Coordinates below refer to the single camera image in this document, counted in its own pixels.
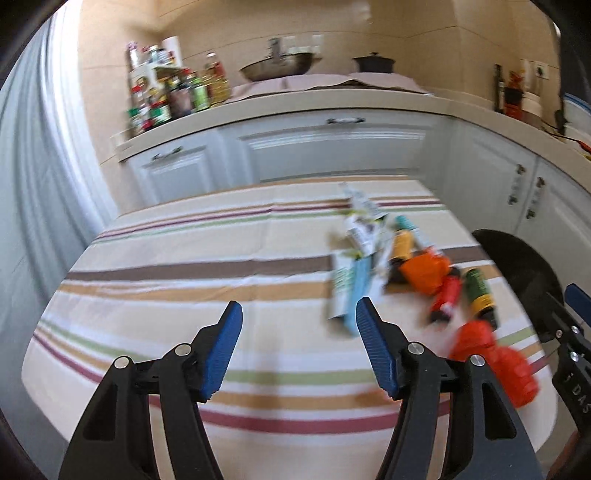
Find dark olive oil bottle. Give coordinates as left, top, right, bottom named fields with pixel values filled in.
left=494, top=64, right=505, bottom=113

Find amber bottle yellow label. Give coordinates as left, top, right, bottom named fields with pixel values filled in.
left=388, top=229, right=414, bottom=284

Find red spray can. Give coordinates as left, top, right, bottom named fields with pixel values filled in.
left=429, top=267, right=462, bottom=324

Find small orange plastic bag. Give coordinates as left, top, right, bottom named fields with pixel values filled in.
left=400, top=250, right=451, bottom=296

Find white stacked bowls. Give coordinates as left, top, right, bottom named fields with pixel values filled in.
left=563, top=93, right=591, bottom=145

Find black lined trash bin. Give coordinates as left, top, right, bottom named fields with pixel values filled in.
left=472, top=229, right=564, bottom=343

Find green bottle black cap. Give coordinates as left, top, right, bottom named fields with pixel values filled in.
left=464, top=268, right=498, bottom=330

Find condiment bottles rack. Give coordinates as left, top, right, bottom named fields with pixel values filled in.
left=126, top=36, right=231, bottom=137

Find crumpled white yellow carton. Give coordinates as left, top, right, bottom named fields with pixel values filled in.
left=345, top=213, right=393, bottom=257

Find white ceramic jar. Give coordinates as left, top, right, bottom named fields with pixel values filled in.
left=521, top=92, right=543, bottom=129

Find white kitchen cabinets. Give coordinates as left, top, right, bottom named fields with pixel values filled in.
left=116, top=110, right=590, bottom=288

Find white green lettered tube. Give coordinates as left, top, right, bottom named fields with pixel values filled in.
left=329, top=250, right=359, bottom=319

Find striped tablecloth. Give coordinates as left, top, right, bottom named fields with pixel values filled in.
left=22, top=176, right=557, bottom=479

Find light blue tube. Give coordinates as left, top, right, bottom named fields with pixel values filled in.
left=344, top=256, right=374, bottom=336

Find large red plastic bag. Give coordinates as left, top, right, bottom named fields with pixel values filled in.
left=450, top=320, right=539, bottom=408

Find steel wok pan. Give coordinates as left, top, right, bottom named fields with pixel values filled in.
left=240, top=37, right=321, bottom=82

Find black cast iron pot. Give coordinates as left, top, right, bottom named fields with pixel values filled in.
left=353, top=52, right=396, bottom=74

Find teal capped white tube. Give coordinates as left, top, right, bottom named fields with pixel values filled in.
left=396, top=215, right=444, bottom=256

